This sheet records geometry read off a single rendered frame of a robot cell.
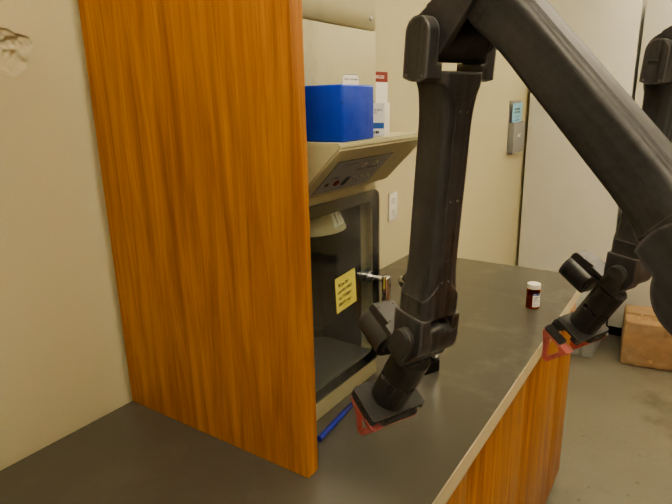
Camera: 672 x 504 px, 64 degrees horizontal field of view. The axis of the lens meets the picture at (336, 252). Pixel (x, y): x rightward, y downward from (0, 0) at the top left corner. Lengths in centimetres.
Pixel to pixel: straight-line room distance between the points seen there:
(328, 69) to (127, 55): 36
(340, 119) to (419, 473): 62
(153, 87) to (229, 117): 18
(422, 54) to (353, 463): 72
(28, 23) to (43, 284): 47
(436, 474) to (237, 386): 39
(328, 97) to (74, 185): 55
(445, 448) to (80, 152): 91
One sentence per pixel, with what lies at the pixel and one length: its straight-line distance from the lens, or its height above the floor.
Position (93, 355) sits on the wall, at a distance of 128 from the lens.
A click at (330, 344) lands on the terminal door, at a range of 111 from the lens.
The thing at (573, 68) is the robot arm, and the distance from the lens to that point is 55.
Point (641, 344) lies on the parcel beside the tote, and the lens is 373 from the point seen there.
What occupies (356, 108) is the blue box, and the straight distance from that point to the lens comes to 92.
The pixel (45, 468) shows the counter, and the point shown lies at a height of 94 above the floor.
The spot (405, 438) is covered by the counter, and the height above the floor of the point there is 94.
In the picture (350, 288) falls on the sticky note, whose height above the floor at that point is 120.
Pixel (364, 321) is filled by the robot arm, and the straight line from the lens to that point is 83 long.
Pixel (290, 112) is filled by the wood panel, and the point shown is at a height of 156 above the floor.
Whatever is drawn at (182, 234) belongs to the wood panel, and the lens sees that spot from 102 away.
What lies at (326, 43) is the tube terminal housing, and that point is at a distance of 104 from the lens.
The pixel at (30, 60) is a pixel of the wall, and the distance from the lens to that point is 116.
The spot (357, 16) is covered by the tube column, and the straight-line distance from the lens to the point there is 114.
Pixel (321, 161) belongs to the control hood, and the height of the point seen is 148.
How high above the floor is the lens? 157
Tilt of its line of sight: 15 degrees down
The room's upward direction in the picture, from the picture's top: 1 degrees counter-clockwise
